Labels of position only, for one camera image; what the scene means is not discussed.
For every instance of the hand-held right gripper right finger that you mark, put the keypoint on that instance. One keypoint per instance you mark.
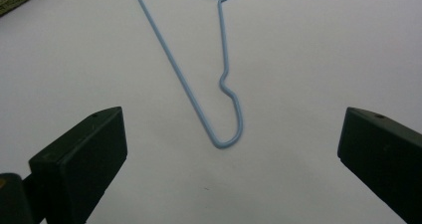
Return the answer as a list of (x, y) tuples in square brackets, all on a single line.
[(384, 154)]

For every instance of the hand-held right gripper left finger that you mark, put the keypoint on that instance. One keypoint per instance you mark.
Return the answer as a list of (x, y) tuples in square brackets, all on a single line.
[(79, 157)]

